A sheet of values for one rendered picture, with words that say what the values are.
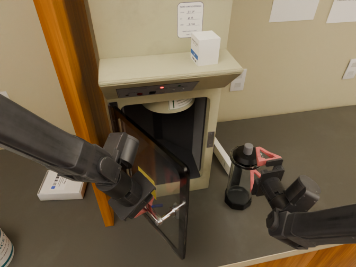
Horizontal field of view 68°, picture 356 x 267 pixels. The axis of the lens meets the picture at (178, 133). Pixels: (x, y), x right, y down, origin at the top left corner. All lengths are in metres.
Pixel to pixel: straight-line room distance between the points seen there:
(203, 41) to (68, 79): 0.29
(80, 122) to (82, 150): 0.22
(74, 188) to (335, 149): 1.15
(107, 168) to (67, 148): 0.09
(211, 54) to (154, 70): 0.13
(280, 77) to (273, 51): 0.16
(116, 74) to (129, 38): 0.10
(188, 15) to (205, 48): 0.10
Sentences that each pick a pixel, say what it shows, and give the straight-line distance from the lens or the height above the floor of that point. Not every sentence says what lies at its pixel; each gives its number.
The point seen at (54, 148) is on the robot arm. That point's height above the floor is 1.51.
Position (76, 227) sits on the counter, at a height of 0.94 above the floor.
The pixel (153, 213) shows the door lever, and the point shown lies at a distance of 0.68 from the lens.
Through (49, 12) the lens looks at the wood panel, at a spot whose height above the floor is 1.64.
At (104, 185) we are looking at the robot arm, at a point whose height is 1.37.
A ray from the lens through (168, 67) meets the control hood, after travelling 0.61.
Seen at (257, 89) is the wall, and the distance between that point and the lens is 1.41.
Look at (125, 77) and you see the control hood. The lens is 0.58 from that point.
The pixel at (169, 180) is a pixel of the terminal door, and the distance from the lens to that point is 0.61.
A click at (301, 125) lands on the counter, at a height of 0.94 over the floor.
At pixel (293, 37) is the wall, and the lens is 1.36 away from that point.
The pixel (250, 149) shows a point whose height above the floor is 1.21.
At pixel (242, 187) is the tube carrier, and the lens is 0.93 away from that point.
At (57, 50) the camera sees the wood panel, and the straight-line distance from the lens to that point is 0.58.
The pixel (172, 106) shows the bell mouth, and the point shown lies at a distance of 0.78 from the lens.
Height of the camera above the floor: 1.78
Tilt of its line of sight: 40 degrees down
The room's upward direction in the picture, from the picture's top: 1 degrees clockwise
